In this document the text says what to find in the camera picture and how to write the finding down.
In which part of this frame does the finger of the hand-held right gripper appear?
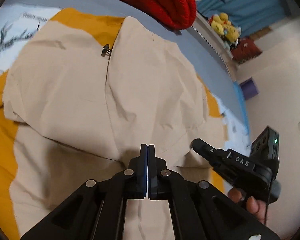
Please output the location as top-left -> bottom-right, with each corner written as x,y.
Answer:
190,138 -> 231,167

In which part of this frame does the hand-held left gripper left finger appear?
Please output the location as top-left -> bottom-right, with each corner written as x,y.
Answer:
20,144 -> 149,240

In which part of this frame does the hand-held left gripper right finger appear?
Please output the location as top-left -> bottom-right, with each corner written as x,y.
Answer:
148,144 -> 281,240

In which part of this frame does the beige and mustard jacket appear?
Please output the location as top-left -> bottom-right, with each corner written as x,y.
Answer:
0,7 -> 227,240

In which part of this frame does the person's right hand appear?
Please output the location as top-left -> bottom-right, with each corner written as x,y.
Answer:
227,188 -> 267,227

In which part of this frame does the purple box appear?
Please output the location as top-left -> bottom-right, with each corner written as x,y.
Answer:
239,78 -> 259,101

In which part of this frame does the bed with grey sheet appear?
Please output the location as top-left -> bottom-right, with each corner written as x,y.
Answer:
0,0 -> 251,143

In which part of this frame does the dark red bag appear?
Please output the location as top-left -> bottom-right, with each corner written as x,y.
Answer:
231,37 -> 263,63

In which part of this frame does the yellow plush toy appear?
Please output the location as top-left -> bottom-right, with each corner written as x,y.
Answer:
210,12 -> 234,34
222,25 -> 241,43

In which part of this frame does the blue curtain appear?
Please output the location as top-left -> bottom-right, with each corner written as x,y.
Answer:
196,0 -> 292,39

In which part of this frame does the black cable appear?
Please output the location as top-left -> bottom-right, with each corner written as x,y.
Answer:
263,177 -> 274,227

